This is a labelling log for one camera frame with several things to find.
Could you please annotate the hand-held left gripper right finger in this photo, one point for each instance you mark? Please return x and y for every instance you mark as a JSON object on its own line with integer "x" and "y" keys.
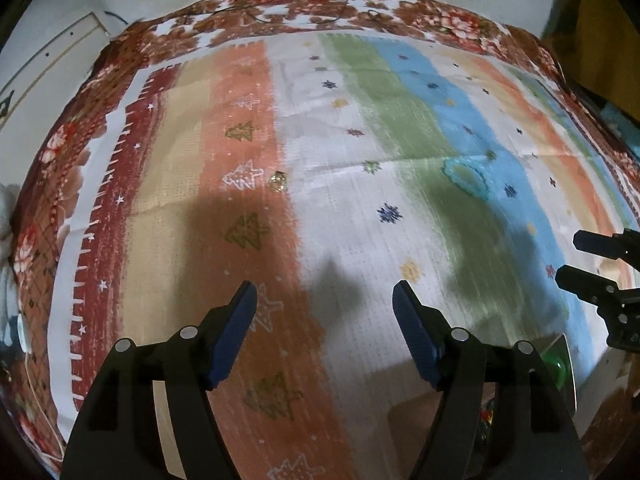
{"x": 415, "y": 330}

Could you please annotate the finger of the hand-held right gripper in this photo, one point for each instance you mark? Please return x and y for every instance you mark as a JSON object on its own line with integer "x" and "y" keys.
{"x": 585, "y": 285}
{"x": 600, "y": 245}

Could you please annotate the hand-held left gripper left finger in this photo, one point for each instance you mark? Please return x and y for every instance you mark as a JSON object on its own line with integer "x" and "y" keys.
{"x": 235, "y": 330}

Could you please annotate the rectangular metal tin box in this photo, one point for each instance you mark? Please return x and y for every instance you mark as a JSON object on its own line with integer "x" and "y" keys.
{"x": 557, "y": 345}

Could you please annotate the green jade bangle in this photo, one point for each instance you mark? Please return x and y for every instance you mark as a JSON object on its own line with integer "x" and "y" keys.
{"x": 556, "y": 367}

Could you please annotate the striped printed cloth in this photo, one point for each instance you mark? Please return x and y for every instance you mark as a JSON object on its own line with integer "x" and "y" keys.
{"x": 350, "y": 185}

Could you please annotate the yellow hanging cloth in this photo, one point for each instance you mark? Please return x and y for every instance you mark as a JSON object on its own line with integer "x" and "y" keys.
{"x": 595, "y": 10}

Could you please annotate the striped christmas tablecloth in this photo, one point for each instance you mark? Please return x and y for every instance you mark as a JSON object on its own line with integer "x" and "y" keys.
{"x": 65, "y": 160}

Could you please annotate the grey crumpled cloth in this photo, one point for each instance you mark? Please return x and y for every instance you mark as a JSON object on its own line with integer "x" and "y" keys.
{"x": 7, "y": 210}

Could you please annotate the white headboard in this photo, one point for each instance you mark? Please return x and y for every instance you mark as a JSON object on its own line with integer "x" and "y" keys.
{"x": 50, "y": 60}

